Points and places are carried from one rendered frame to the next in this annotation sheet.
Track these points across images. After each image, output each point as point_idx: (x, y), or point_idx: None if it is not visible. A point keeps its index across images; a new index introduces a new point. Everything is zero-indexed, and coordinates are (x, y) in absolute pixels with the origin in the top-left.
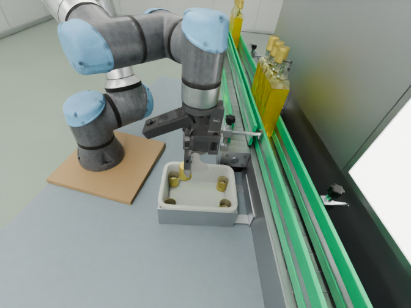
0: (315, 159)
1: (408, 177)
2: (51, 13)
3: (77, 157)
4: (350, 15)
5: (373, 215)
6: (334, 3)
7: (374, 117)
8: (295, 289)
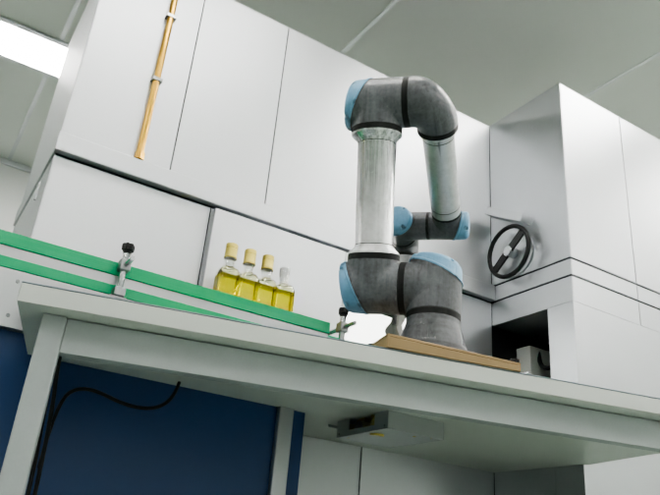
0: None
1: (369, 326)
2: (459, 197)
3: (466, 349)
4: (271, 243)
5: None
6: (241, 229)
7: (336, 305)
8: None
